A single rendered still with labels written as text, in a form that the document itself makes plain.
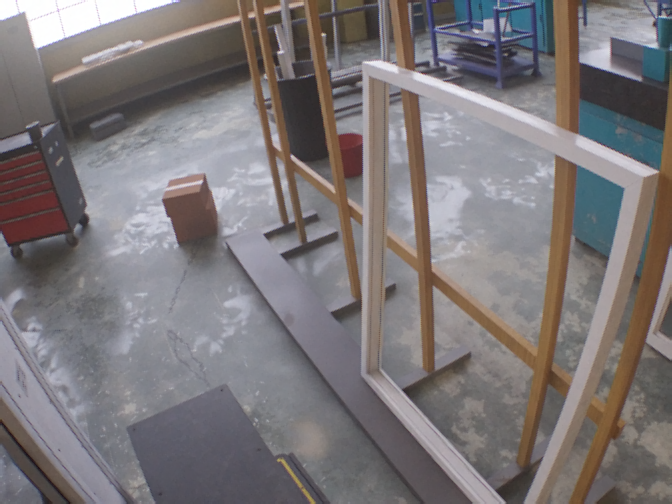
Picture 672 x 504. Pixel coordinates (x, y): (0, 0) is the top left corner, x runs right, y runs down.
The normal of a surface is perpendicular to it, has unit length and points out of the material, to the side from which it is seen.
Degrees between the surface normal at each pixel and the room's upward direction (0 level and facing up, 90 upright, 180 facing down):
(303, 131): 94
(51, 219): 90
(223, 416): 0
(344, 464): 0
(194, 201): 90
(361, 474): 0
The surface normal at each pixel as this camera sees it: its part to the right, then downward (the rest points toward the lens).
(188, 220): 0.18, 0.51
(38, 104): 0.46, 0.42
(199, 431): -0.14, -0.83
